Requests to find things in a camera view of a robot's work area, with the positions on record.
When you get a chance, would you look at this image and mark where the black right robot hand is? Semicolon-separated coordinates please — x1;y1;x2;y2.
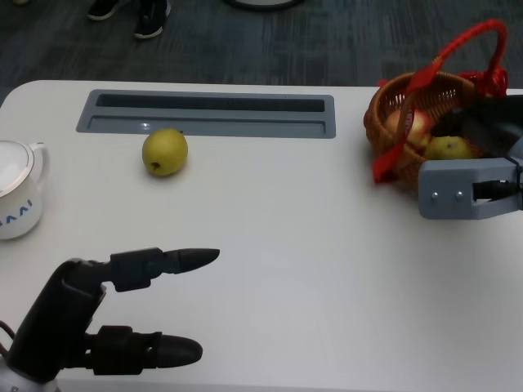
432;94;523;158

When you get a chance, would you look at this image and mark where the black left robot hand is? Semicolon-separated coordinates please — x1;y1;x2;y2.
6;247;221;383

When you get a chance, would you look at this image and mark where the red apple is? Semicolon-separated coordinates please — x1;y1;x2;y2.
386;109;433;150

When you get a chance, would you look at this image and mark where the wicker basket with red ribbon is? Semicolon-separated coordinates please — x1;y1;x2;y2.
363;19;510;191

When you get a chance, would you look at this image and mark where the yellow-green pear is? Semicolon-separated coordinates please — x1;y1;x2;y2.
424;136;475;161
141;128;190;177

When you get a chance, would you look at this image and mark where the white lidded mug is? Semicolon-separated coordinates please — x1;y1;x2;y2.
0;140;51;240

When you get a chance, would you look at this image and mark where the grey table tray slot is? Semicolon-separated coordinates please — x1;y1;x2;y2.
75;89;338;140

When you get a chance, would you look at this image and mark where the white round base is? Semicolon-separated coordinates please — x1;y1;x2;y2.
222;0;306;11

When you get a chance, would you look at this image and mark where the dark sneaker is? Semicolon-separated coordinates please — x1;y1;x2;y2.
134;0;171;40
87;0;127;20

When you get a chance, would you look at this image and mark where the black camera cable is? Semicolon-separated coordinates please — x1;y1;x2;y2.
0;321;17;356

